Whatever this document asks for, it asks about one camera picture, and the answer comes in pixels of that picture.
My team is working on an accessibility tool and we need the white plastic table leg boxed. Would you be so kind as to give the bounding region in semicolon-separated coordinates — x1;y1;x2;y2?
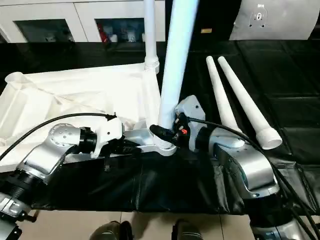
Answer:
216;56;284;151
205;56;244;134
152;0;201;151
143;0;161;74

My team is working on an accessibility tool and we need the white plastic table top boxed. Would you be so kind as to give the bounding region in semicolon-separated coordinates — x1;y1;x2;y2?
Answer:
0;63;179;174

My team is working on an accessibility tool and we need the dark left robot foot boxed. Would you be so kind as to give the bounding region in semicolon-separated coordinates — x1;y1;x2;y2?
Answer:
89;220;134;240

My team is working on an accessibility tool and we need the dark robot foot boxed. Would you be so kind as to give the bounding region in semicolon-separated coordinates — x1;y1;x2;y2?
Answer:
89;220;134;240
171;219;204;240

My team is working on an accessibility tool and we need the dark right robot foot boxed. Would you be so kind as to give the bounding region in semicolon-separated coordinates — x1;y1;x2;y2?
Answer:
171;219;204;240

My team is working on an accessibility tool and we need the black metal floor bar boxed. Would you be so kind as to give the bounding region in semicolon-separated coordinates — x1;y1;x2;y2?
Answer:
22;209;39;224

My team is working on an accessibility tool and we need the black table mat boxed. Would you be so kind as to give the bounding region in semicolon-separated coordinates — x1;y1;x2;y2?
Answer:
0;39;320;216

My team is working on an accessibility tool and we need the glossy black box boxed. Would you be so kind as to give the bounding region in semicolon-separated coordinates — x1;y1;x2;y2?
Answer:
189;0;242;42

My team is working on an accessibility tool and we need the white cabinet with glass doors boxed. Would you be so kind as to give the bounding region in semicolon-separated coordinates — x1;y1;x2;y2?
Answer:
0;0;168;44

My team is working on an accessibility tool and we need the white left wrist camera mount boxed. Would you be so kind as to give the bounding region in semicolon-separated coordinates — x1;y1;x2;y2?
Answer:
91;117;125;160

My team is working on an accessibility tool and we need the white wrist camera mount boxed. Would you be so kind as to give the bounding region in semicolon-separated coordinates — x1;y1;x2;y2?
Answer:
174;94;206;153
91;117;125;160

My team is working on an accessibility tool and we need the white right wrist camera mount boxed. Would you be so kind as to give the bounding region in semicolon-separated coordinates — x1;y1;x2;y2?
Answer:
174;94;206;153

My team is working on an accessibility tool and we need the black left wrist camera cable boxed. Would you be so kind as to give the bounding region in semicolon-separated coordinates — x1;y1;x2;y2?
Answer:
0;112;118;162

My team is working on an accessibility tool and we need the white panel with round mount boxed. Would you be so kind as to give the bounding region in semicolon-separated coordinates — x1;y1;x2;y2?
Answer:
228;0;320;41

